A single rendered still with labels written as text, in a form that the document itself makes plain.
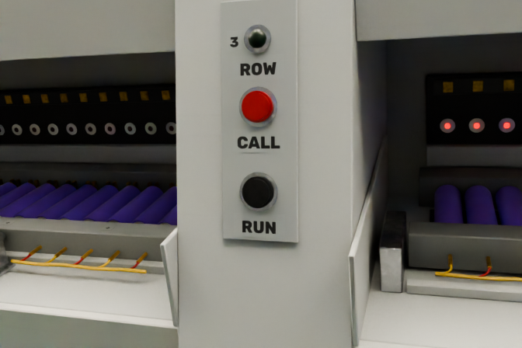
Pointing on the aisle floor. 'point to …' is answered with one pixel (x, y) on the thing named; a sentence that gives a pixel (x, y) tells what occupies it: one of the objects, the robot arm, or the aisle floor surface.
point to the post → (322, 94)
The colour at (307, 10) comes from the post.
